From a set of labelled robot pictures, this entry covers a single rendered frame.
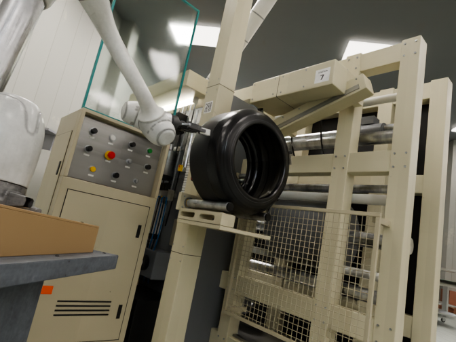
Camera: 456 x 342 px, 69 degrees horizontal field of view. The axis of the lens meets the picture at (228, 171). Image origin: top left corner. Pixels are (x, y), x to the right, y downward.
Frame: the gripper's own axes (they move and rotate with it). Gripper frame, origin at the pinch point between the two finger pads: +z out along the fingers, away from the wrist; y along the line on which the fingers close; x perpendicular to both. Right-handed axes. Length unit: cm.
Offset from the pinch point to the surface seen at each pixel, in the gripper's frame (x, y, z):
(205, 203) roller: 34.5, 6.0, 9.9
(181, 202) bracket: 35.2, 24.1, 7.2
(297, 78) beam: -42, -12, 55
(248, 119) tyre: -8.6, -11.4, 18.5
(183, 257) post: 65, 27, 14
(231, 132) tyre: 0.1, -10.8, 8.0
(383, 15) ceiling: -285, 95, 405
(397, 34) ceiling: -277, 94, 464
